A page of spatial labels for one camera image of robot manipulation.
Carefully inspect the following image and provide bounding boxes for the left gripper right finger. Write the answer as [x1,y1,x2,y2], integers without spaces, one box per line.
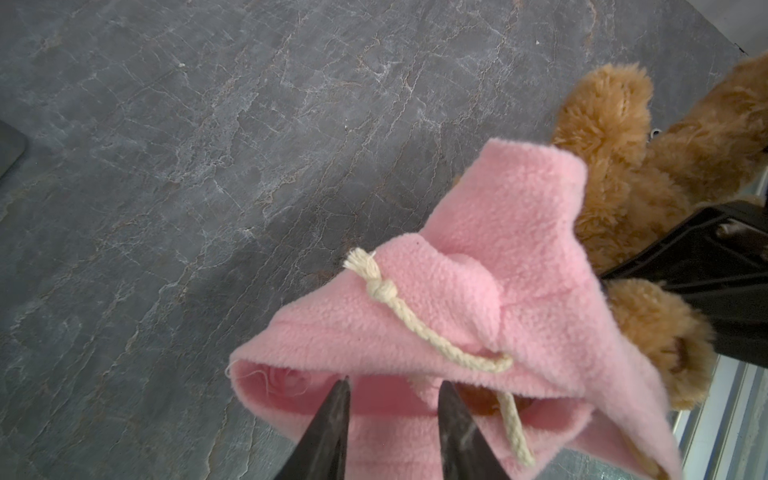
[437,381,510,480]

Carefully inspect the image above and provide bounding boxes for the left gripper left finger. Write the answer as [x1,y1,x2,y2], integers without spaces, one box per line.
[274,378,351,480]

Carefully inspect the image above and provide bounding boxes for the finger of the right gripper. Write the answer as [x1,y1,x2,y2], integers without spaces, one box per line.
[601,200,767,368]

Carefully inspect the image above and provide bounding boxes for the brown teddy bear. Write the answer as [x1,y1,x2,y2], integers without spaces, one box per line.
[552,55,767,411]

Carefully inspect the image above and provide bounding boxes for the pink fleece bear hoodie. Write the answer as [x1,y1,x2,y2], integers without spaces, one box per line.
[229,139,683,479]

